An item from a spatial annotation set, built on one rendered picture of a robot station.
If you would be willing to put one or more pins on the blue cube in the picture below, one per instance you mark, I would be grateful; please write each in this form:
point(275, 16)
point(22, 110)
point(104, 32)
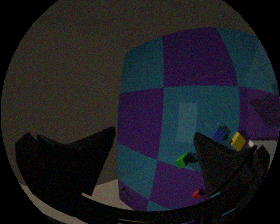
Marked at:
point(218, 135)

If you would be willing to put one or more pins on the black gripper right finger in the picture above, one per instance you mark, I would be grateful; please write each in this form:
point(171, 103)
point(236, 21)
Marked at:
point(218, 162)

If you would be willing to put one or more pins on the yellow block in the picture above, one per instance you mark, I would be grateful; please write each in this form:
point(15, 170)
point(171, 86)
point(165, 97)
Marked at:
point(237, 141)

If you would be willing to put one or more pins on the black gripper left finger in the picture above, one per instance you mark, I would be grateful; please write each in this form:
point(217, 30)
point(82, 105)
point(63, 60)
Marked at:
point(83, 159)

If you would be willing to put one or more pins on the red block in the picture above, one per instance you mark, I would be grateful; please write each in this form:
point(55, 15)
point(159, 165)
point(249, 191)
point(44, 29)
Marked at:
point(197, 193)

